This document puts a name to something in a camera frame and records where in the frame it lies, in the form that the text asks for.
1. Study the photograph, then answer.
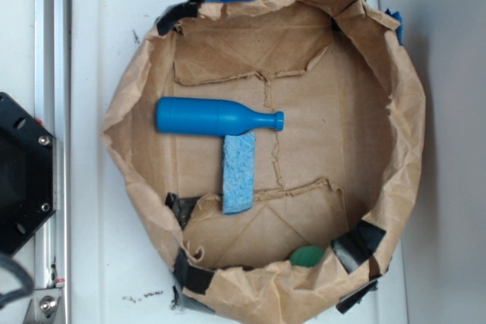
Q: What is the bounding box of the blue plastic bottle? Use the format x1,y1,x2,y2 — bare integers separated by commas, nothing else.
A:
155,96,285,137

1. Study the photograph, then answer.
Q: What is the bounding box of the aluminium rail frame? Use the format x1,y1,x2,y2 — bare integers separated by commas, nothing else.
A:
33,0,71,323

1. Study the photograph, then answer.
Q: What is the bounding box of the brown paper bag bin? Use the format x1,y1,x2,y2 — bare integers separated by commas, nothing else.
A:
103,0,426,323

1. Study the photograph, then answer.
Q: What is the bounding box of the blue sponge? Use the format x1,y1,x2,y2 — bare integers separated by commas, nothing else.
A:
222,133,255,215

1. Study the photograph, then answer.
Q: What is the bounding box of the black tape piece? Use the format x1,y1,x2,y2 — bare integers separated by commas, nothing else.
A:
165,193,200,230

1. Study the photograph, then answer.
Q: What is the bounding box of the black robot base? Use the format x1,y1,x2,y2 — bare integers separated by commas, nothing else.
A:
0,93,55,256

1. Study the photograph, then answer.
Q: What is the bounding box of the green ball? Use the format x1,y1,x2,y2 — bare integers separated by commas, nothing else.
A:
289,246,325,268

